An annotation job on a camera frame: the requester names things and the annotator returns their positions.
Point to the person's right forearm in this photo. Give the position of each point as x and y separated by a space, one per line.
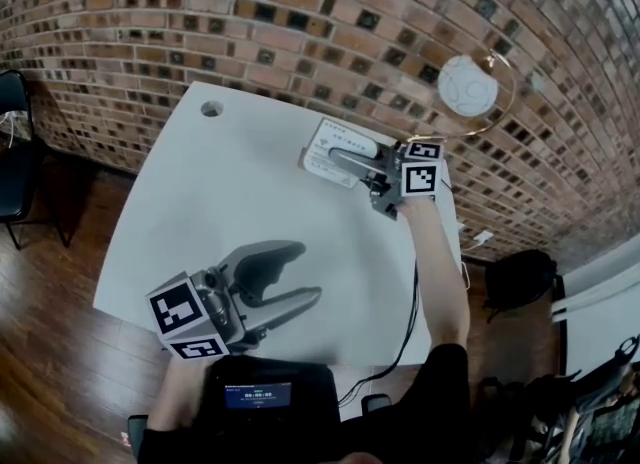
440 277

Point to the white box with label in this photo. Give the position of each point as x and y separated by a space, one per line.
317 152

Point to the black office chair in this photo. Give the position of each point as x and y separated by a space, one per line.
600 397

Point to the person's left forearm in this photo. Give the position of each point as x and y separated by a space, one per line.
180 392

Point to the black backpack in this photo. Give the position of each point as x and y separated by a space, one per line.
520 279

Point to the black metal chair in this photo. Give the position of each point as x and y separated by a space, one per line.
15 177

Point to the person's black shirt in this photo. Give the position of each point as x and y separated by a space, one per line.
440 402

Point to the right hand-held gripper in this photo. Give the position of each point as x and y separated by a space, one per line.
420 179

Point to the black chest device with screen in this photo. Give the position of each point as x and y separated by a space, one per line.
257 394

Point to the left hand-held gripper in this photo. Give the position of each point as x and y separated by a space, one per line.
182 309

